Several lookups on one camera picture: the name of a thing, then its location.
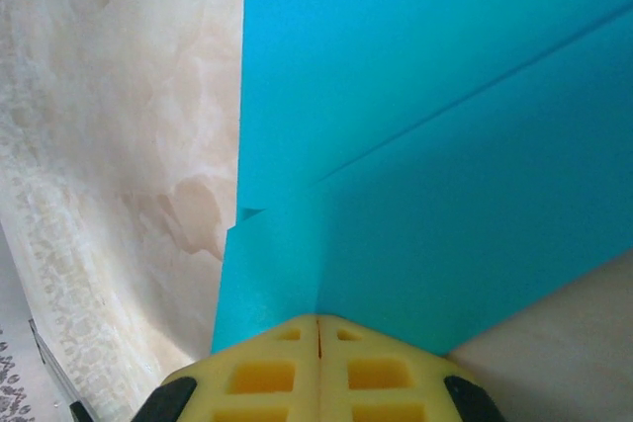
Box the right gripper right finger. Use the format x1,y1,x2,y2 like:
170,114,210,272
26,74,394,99
318,313,505,422

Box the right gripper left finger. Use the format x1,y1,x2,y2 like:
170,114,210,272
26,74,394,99
142,313,320,422

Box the blue paper sheet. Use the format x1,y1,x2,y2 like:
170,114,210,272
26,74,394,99
210,0,633,359

